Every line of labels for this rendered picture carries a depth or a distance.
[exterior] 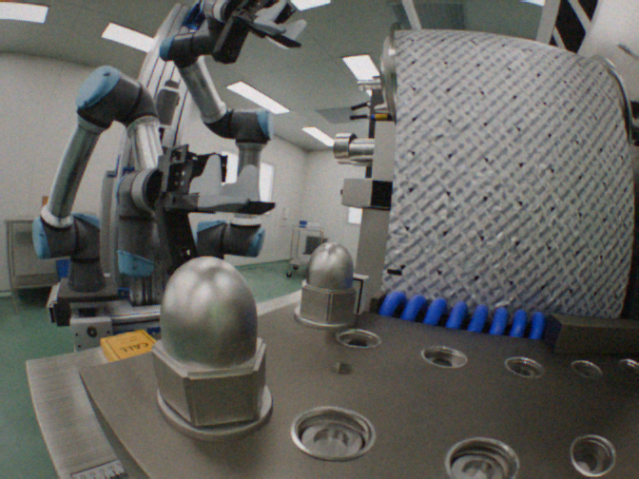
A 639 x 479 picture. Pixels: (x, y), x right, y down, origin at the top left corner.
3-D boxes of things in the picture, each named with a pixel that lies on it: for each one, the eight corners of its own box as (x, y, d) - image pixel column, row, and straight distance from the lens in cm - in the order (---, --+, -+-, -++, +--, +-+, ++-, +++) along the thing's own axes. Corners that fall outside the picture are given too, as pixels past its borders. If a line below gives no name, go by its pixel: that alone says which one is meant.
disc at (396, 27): (415, 160, 36) (415, 66, 42) (418, 160, 36) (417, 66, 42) (387, 115, 22) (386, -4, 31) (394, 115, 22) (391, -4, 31)
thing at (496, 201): (378, 310, 23) (398, 92, 25) (610, 338, 29) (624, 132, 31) (377, 311, 22) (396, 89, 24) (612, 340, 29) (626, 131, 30)
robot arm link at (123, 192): (143, 215, 60) (147, 174, 60) (166, 218, 50) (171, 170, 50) (110, 213, 57) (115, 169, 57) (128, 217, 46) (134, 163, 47)
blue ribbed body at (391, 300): (383, 326, 22) (390, 284, 21) (601, 353, 28) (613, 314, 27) (370, 341, 19) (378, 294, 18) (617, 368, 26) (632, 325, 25)
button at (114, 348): (145, 343, 40) (143, 328, 39) (171, 367, 35) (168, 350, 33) (103, 354, 38) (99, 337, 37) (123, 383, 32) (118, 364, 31)
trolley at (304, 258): (293, 269, 571) (298, 220, 561) (320, 272, 566) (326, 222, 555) (284, 277, 483) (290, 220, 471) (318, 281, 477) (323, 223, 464)
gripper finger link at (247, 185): (279, 161, 29) (214, 162, 34) (273, 216, 29) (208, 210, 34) (291, 166, 32) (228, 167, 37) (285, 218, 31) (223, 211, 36)
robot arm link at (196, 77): (214, 120, 112) (168, 28, 82) (240, 120, 108) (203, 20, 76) (206, 144, 106) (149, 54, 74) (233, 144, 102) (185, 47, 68)
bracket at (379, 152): (334, 354, 40) (358, 135, 37) (377, 366, 38) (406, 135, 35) (318, 369, 36) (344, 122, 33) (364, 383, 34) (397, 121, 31)
